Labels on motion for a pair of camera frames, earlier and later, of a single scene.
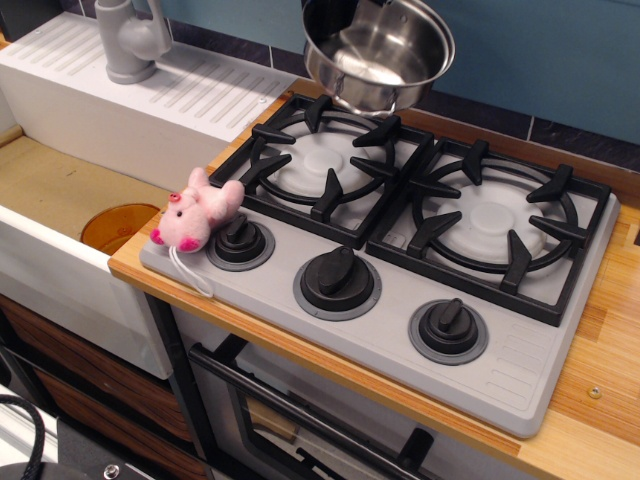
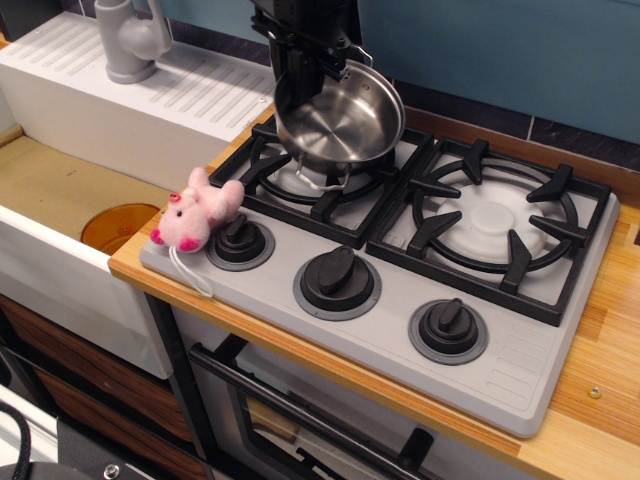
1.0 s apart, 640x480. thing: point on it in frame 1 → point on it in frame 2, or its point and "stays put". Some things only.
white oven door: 269,417 stays put
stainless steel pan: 388,52 → 358,119
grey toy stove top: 450,269 stays put
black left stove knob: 237,244 stays put
